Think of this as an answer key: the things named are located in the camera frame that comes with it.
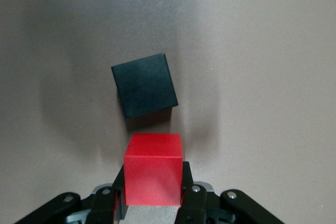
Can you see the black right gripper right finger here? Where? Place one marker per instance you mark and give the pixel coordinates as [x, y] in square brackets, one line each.
[194, 203]

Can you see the red cube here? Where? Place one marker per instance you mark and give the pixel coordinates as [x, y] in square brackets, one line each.
[152, 171]

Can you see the black cube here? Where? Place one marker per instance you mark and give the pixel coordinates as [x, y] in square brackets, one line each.
[145, 85]

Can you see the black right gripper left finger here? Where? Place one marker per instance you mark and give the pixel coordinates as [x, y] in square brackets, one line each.
[105, 203]

